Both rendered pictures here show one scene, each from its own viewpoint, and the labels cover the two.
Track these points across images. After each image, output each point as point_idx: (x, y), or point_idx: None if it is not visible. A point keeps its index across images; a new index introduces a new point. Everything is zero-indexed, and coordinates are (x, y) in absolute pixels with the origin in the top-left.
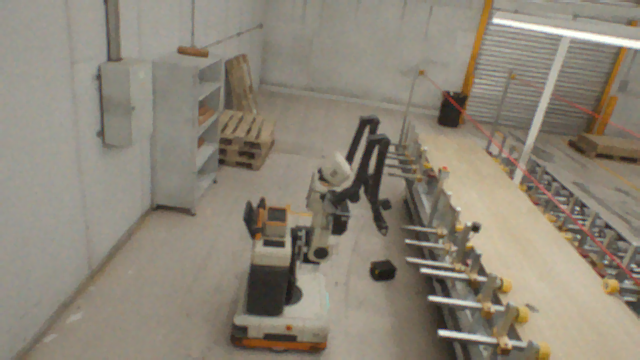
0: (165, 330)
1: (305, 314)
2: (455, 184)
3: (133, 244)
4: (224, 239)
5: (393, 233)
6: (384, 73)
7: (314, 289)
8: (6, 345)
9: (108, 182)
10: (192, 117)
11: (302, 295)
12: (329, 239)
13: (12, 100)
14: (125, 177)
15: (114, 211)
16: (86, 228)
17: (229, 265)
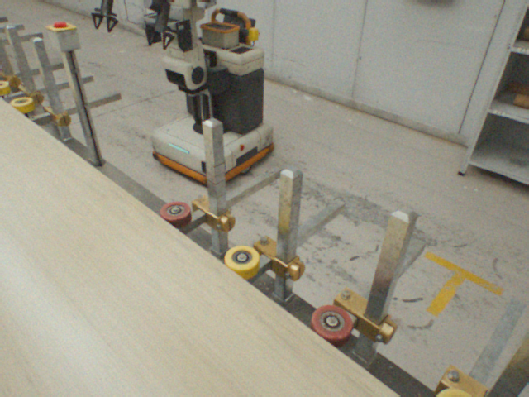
0: (263, 118)
1: (175, 126)
2: (76, 211)
3: (398, 129)
4: (384, 178)
5: None
6: None
7: (197, 141)
8: (279, 64)
9: (402, 38)
10: None
11: (197, 132)
12: (170, 58)
13: None
14: (435, 56)
15: (401, 78)
16: (359, 57)
17: (326, 165)
